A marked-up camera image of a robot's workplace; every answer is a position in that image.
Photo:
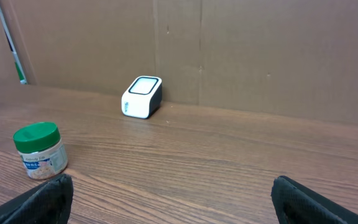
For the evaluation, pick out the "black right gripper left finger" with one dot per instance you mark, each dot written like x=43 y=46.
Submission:
x=47 y=203

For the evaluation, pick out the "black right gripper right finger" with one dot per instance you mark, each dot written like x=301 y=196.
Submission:
x=296 y=204

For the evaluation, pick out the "green lid seasoning jar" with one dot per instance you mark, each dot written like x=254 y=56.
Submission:
x=41 y=150

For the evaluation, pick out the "green white edge strip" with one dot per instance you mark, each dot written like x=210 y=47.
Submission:
x=17 y=62

